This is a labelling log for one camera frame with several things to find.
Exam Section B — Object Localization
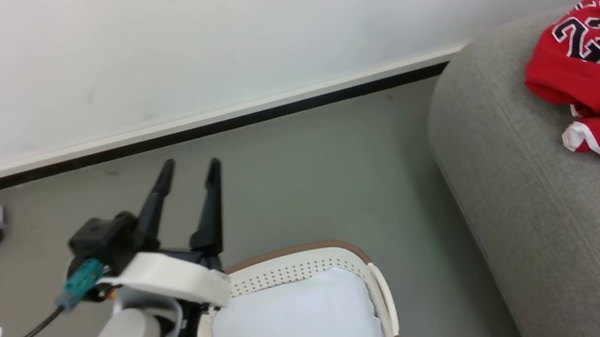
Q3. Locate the white laundry basket brown rim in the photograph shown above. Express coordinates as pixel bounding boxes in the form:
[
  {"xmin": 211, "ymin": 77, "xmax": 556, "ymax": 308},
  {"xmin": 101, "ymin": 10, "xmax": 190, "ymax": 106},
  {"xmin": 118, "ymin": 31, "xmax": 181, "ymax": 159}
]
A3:
[{"xmin": 176, "ymin": 232, "xmax": 402, "ymax": 337}]

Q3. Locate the white and black baseboard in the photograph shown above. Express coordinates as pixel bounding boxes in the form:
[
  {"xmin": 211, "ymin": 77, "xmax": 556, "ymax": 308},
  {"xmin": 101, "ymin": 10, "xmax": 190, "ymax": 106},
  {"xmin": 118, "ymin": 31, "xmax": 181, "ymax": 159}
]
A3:
[{"xmin": 0, "ymin": 45, "xmax": 477, "ymax": 197}]

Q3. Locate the teal cable connector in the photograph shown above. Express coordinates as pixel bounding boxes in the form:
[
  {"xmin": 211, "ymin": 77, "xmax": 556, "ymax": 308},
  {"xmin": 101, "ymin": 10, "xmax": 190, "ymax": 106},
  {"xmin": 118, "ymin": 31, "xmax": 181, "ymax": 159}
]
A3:
[{"xmin": 49, "ymin": 256, "xmax": 111, "ymax": 315}]

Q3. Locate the white cloth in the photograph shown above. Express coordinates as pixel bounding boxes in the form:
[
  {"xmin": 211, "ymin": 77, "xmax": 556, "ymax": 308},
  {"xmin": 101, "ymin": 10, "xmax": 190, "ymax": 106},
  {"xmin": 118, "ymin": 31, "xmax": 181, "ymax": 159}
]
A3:
[{"xmin": 205, "ymin": 261, "xmax": 389, "ymax": 337}]

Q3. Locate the grey fabric sofa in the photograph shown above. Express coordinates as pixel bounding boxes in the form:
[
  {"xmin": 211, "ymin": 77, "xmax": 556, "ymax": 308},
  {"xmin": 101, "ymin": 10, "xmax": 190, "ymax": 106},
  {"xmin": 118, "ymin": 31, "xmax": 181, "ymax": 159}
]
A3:
[{"xmin": 412, "ymin": 0, "xmax": 600, "ymax": 337}]

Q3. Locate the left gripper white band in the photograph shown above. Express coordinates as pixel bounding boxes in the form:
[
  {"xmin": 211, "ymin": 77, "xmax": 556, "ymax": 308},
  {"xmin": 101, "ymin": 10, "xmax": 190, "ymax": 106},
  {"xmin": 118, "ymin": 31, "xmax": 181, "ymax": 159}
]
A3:
[{"xmin": 79, "ymin": 152, "xmax": 242, "ymax": 326}]

